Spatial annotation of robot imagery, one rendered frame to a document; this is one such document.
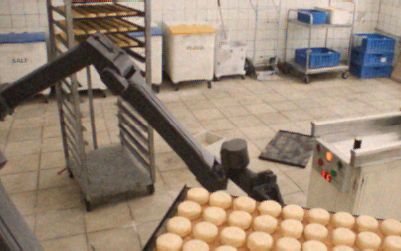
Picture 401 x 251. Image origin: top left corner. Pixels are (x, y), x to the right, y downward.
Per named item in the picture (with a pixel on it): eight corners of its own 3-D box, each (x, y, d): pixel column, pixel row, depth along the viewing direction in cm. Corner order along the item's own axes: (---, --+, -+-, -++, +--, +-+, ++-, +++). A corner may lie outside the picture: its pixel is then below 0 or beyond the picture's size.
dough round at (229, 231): (249, 242, 82) (250, 235, 81) (230, 251, 78) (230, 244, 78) (234, 230, 85) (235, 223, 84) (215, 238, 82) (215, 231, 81)
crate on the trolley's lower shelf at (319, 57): (321, 59, 606) (323, 46, 598) (339, 66, 577) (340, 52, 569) (293, 62, 576) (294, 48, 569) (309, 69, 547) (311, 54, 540)
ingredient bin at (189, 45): (172, 92, 479) (172, 28, 450) (163, 78, 532) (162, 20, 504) (215, 89, 499) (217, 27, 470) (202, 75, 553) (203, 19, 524)
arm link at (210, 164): (111, 60, 100) (94, 78, 90) (127, 47, 98) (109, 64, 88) (215, 175, 116) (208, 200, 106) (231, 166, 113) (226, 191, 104)
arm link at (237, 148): (211, 171, 114) (206, 190, 106) (204, 136, 108) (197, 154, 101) (254, 169, 112) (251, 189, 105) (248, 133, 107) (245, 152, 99)
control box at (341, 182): (317, 165, 180) (321, 137, 175) (348, 192, 160) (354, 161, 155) (310, 167, 179) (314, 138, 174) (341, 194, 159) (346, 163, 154)
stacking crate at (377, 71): (374, 70, 646) (376, 58, 638) (390, 77, 612) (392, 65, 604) (345, 71, 623) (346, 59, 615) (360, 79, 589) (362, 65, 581)
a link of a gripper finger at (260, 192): (292, 219, 98) (269, 201, 105) (295, 195, 95) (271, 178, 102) (270, 228, 94) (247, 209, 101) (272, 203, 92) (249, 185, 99)
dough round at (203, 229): (218, 243, 81) (218, 235, 80) (193, 244, 80) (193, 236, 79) (215, 228, 85) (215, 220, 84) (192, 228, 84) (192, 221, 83)
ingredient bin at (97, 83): (62, 104, 424) (55, 35, 395) (61, 87, 476) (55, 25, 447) (109, 99, 447) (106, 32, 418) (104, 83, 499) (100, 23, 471)
